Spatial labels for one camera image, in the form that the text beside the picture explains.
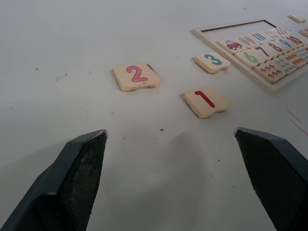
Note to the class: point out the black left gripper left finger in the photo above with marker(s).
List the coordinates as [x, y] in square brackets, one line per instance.
[62, 183]

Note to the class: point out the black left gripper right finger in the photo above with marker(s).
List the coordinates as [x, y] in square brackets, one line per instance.
[276, 173]

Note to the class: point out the wooden tile red number 1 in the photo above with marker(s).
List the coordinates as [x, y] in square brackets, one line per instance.
[204, 100]

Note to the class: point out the wooden tile pink number 2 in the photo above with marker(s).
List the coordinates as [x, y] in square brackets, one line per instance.
[136, 75]

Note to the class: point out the wooden tile green number 6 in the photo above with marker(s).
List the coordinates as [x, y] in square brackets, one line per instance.
[250, 57]

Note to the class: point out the wooden tile purple number 7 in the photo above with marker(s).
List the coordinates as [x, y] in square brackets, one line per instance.
[262, 51]

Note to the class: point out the wooden tile blue number 3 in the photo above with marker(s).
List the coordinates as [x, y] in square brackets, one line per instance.
[213, 61]

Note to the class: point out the wooden tile blue number 9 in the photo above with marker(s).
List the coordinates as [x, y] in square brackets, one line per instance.
[286, 42]

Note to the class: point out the wooden tile red number 10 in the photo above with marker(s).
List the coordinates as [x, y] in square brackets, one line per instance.
[297, 39]

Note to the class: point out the wooden tile orange number 5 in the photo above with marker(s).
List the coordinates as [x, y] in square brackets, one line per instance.
[305, 32]

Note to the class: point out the wooden number puzzle board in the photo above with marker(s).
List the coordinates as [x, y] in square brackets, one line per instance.
[231, 31]

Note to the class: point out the wooden tile yellow number 4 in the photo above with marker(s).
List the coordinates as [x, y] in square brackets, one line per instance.
[297, 18]

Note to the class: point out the wooden tile six red pictures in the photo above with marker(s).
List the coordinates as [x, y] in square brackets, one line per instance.
[270, 71]

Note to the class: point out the wooden tile seven blue pictures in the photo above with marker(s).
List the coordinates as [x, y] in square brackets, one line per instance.
[286, 63]

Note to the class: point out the wooden tile eight orange pictures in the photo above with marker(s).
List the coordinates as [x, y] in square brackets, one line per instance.
[297, 57]

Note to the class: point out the wooden tile nine blue pictures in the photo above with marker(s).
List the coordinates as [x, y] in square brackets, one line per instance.
[303, 53]

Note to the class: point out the wooden tile two ice lollies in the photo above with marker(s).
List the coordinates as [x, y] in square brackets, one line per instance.
[247, 41]

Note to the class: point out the wooden tile red car picture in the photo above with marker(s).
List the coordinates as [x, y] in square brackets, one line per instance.
[232, 45]

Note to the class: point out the wooden tile four small pictures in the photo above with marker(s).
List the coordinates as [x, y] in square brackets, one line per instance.
[272, 34]

